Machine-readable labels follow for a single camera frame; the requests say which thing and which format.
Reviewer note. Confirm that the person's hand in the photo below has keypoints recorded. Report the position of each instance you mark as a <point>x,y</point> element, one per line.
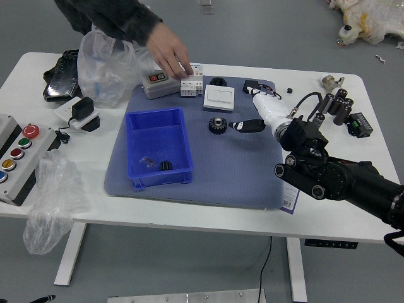
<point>170,50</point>

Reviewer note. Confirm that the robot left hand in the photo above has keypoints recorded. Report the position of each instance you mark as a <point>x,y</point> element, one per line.
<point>44,299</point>

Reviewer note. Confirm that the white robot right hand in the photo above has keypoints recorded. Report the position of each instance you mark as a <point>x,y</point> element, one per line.
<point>269,109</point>

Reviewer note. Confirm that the big black gear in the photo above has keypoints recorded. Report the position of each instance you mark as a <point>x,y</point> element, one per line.
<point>217,125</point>

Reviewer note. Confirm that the small black gear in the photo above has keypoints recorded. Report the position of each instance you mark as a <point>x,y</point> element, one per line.
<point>165,166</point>

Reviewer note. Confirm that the person's forearm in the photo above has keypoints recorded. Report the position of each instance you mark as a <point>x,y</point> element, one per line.
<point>107,15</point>

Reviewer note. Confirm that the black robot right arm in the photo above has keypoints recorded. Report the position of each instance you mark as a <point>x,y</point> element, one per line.
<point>334,180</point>

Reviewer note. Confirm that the blue plastic box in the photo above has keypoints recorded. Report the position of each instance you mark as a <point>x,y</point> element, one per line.
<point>158,142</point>

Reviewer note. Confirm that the grey pushbutton control box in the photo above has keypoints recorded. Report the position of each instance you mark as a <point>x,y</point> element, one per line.
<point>22,164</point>

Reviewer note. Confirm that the small black cube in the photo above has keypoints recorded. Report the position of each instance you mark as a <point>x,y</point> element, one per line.
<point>289,90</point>

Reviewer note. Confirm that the white circuit breaker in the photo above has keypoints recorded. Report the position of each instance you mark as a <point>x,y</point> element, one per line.
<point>191,86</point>

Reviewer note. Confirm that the black cylindrical capacitor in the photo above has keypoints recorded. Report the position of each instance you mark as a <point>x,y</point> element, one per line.
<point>341,94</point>
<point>336,105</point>
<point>327,103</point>
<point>319,119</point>
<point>342,115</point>
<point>348,102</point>

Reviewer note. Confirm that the white table leg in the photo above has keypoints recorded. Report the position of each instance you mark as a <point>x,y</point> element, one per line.
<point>71,252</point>
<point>296,271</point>

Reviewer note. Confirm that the clear plastic piece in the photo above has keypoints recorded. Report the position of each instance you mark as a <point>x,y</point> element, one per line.
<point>206,7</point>

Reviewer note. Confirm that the black round knob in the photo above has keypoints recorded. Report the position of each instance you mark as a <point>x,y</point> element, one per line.
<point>218,81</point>

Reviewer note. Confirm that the large clear plastic bag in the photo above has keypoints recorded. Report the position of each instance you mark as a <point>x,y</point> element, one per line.
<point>104,75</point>

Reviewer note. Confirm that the blue-grey mat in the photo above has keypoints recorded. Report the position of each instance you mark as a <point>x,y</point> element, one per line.
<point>221,176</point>

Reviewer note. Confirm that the black module green terminals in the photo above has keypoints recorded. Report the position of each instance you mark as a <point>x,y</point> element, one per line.
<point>360,125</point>

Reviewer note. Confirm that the purple white label card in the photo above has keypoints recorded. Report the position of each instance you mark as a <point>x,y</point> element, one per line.
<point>291,199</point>

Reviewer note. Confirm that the crumpled clear plastic bag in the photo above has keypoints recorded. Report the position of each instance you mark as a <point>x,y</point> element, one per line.
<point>53,202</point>

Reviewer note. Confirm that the black power adapter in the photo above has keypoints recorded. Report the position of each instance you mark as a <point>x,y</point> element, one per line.
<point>82,109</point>

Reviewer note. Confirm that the black block under socket panel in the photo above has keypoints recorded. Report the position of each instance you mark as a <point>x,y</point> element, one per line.
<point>93,124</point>

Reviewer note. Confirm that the small clear screw bag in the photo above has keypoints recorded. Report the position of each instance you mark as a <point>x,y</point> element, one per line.
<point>147,160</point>

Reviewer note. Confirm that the black plastic tray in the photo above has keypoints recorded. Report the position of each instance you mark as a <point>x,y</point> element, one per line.
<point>61,79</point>

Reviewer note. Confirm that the white paper scrap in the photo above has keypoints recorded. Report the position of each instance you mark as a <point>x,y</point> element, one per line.
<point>380,59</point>

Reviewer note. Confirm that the white socket panel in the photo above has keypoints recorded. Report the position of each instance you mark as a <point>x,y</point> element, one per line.
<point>63,112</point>

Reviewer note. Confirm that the plush toy in plastic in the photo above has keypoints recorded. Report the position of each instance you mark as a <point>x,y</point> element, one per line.
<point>369,19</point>

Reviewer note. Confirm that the silver metal plate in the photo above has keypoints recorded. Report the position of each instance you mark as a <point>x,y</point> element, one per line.
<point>186,298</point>

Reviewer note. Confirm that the black table control panel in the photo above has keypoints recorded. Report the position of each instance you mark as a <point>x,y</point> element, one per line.
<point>331,244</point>

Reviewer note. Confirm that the grey two-button switch box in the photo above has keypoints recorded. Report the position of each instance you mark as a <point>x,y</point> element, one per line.
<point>158,86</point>

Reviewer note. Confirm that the white wall switch panel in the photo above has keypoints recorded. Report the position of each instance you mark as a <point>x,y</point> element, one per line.
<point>219,98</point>

